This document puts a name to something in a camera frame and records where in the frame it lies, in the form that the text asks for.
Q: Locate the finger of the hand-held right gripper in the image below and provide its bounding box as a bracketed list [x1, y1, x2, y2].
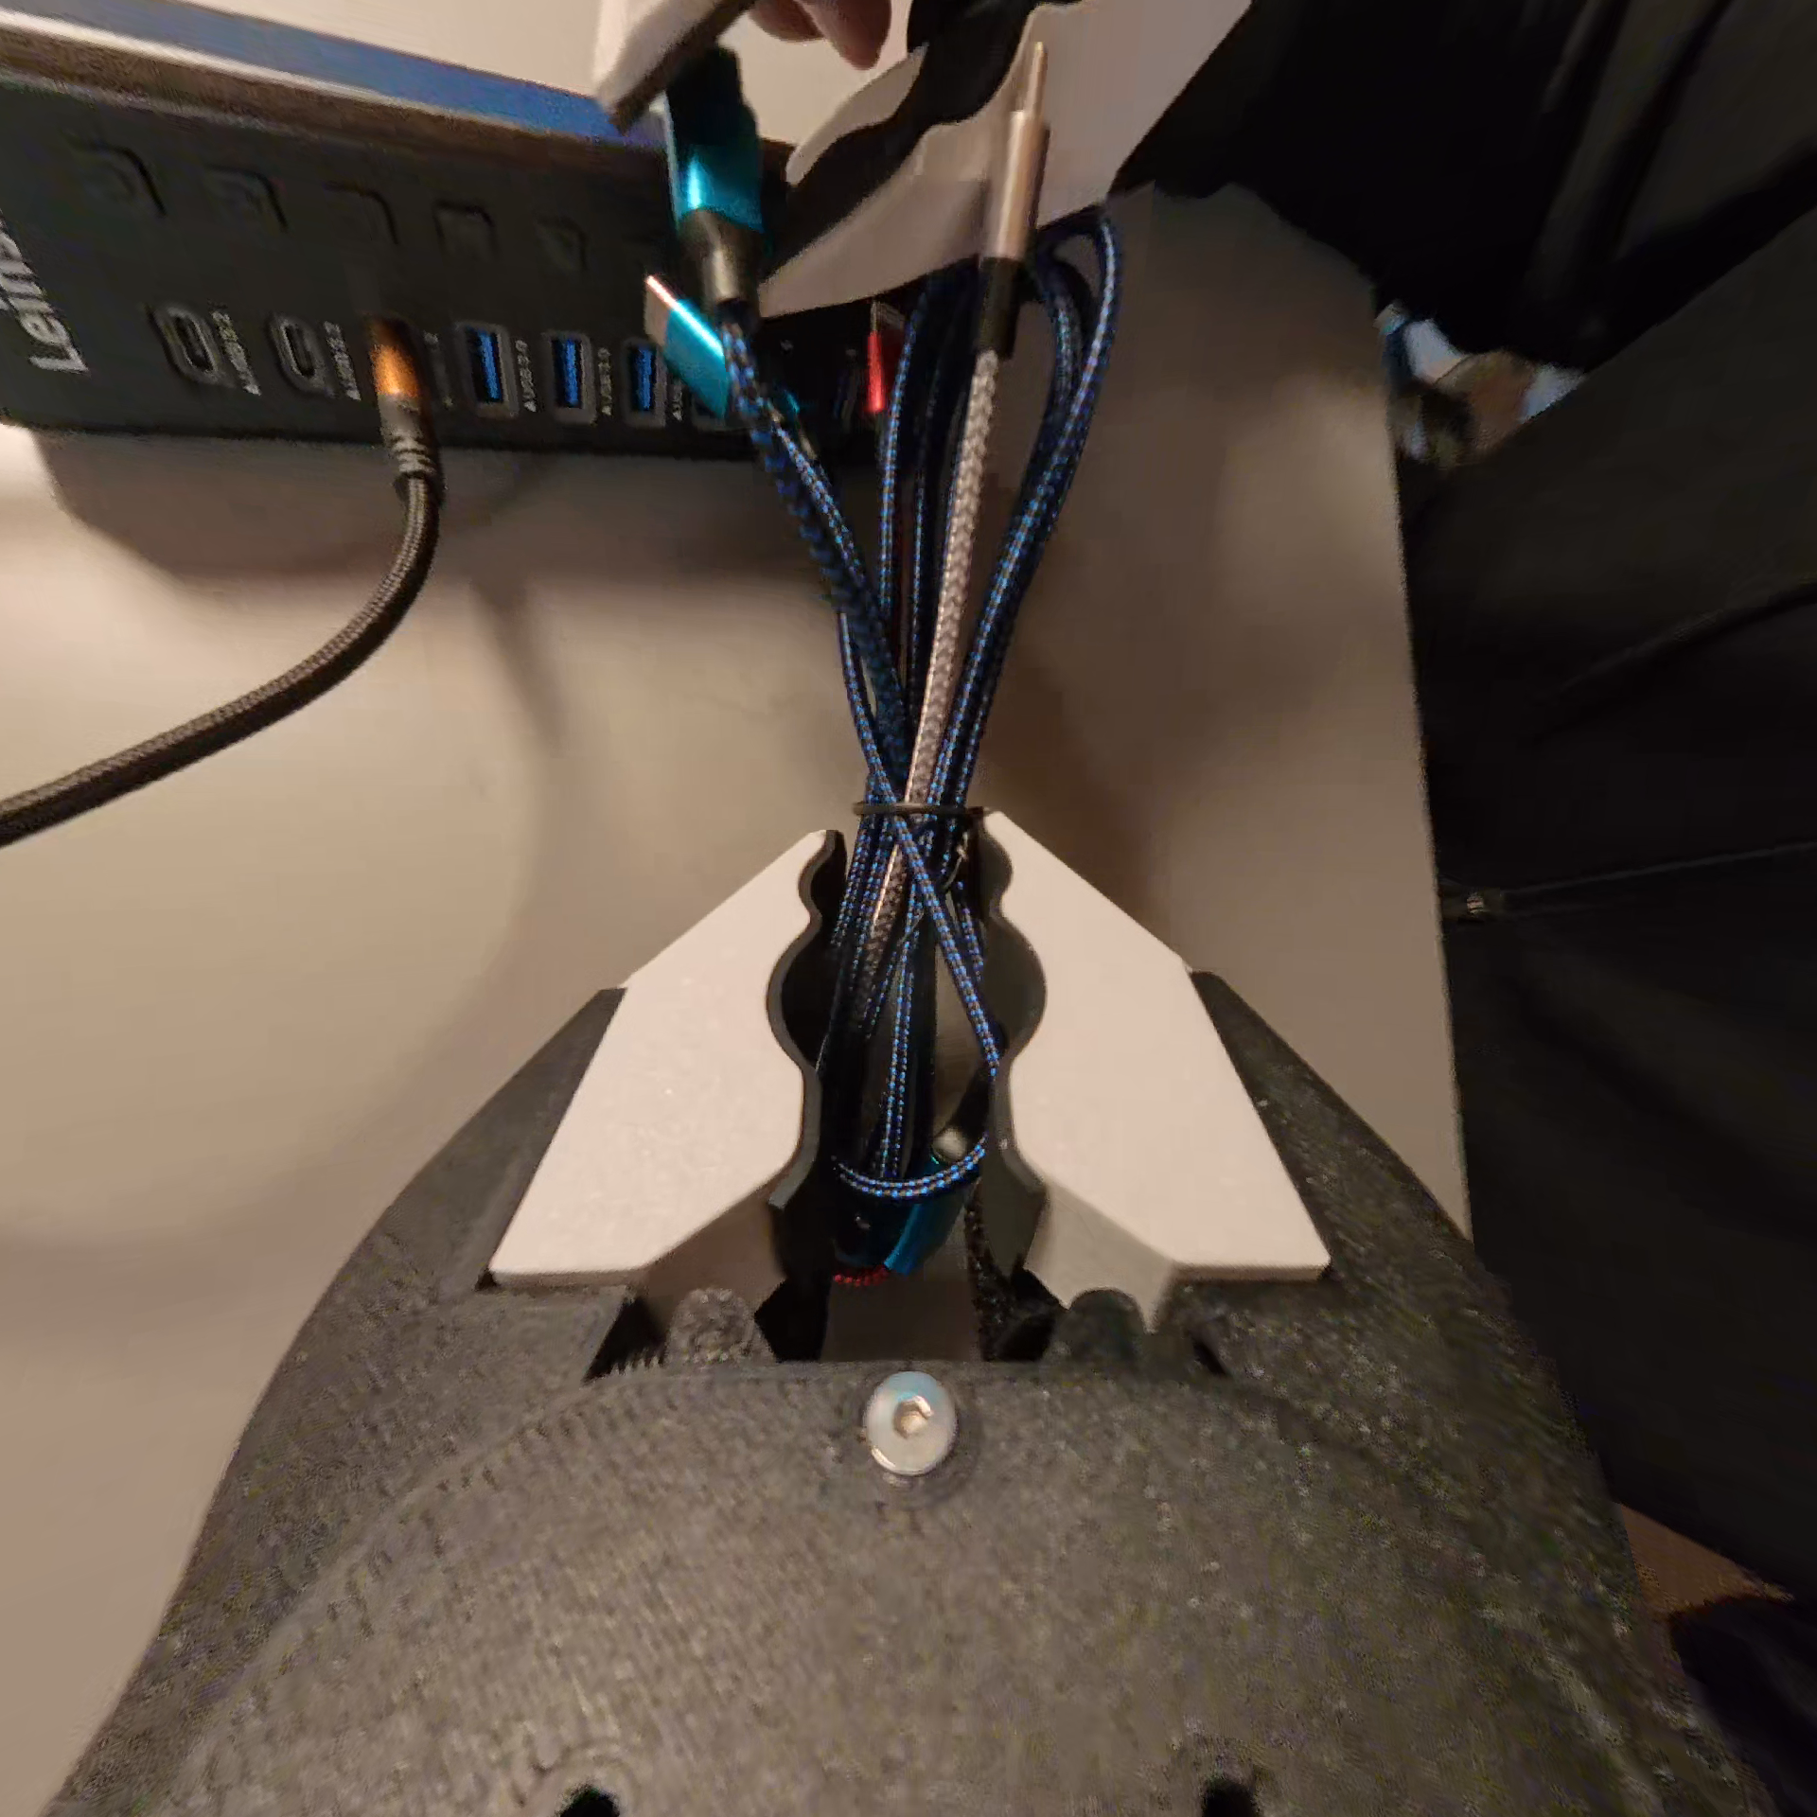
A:
[592, 0, 755, 136]
[758, 0, 1255, 321]

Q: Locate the copper plug black cable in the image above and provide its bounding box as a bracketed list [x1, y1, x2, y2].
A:
[0, 316, 448, 854]

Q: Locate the cyan plug blue braided cable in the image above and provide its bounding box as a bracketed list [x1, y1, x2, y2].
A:
[660, 45, 910, 797]
[645, 272, 741, 414]

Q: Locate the person's right forearm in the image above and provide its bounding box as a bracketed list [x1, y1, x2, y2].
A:
[1121, 0, 1817, 375]

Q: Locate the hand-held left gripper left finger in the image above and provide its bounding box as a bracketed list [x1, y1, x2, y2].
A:
[487, 831, 854, 1316]

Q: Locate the bundle of braided USB cables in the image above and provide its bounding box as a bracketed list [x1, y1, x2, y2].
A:
[821, 44, 1127, 1294]

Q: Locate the person's right hand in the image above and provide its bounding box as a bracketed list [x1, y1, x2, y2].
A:
[752, 0, 924, 70]

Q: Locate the person's black jacket torso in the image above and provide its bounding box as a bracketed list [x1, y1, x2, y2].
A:
[1398, 211, 1817, 1609]

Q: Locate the black long USB hub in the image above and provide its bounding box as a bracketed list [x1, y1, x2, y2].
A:
[0, 63, 889, 458]

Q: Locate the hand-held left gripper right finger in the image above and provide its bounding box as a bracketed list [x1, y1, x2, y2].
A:
[981, 811, 1333, 1336]

